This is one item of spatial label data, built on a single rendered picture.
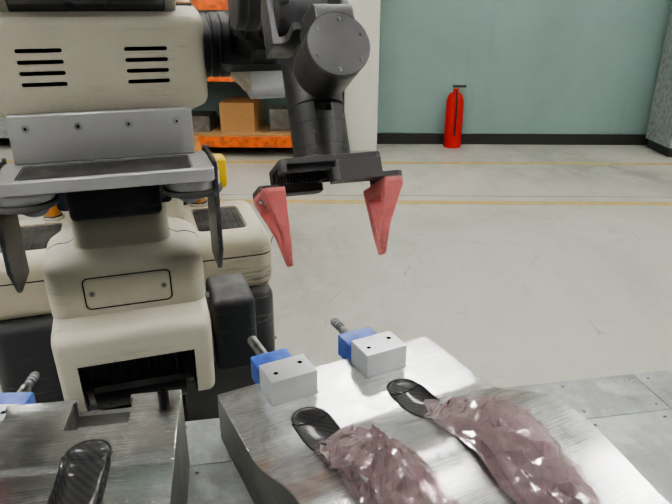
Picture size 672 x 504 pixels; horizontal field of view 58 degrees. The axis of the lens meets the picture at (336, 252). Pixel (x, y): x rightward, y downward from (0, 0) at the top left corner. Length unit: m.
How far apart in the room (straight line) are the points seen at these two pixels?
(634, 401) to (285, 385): 0.41
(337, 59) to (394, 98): 5.26
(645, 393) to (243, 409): 0.47
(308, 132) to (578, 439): 0.36
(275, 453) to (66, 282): 0.46
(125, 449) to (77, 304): 0.43
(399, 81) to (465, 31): 0.72
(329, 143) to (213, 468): 0.34
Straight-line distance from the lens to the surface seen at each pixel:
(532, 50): 5.97
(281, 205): 0.56
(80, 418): 0.62
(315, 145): 0.59
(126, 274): 0.92
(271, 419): 0.61
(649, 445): 0.74
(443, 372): 0.68
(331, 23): 0.55
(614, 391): 0.81
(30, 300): 1.23
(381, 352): 0.65
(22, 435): 0.59
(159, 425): 0.56
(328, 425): 0.60
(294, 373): 0.62
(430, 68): 5.80
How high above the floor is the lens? 1.22
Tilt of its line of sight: 22 degrees down
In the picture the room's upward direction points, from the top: straight up
